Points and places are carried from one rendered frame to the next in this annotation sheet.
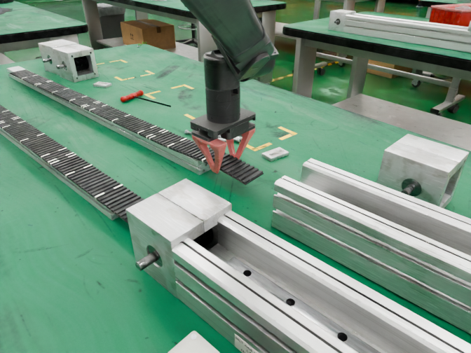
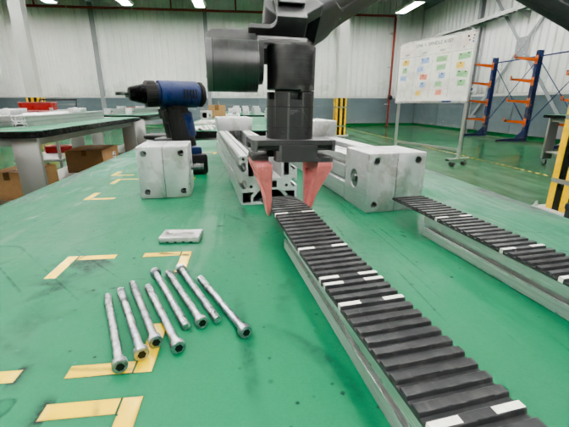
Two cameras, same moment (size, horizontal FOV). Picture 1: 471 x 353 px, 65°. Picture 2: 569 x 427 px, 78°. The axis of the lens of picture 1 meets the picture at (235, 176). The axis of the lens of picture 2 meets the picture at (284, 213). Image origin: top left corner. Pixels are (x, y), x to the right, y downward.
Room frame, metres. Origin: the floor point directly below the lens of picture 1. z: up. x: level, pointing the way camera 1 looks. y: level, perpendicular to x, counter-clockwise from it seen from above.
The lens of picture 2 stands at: (0.97, 0.27, 0.95)
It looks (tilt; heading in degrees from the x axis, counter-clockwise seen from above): 17 degrees down; 214
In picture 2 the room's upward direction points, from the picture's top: straight up
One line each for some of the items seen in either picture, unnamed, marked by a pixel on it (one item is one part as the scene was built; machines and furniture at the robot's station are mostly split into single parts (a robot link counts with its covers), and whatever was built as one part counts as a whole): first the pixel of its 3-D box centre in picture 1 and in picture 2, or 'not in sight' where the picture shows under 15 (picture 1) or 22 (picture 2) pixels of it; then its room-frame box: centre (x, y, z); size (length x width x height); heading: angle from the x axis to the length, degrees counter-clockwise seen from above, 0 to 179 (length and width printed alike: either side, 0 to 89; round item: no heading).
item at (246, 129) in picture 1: (229, 141); (278, 179); (0.60, 0.01, 0.85); 0.07 x 0.07 x 0.09; 47
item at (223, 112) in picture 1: (223, 106); (290, 122); (0.59, 0.02, 0.93); 0.10 x 0.07 x 0.07; 137
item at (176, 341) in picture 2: not in sight; (161, 313); (0.81, 0.04, 0.78); 0.11 x 0.01 x 0.01; 66
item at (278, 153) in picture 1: (275, 154); (181, 235); (0.69, -0.08, 0.78); 0.05 x 0.03 x 0.01; 126
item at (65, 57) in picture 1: (73, 63); not in sight; (1.25, 0.54, 0.83); 0.11 x 0.10 x 0.10; 139
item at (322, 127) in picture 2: not in sight; (307, 131); (0.08, -0.26, 0.87); 0.16 x 0.11 x 0.07; 47
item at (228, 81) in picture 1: (224, 69); (285, 69); (0.59, 0.02, 0.99); 0.07 x 0.06 x 0.07; 134
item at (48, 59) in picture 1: (57, 57); not in sight; (1.33, 0.63, 0.83); 0.11 x 0.10 x 0.10; 141
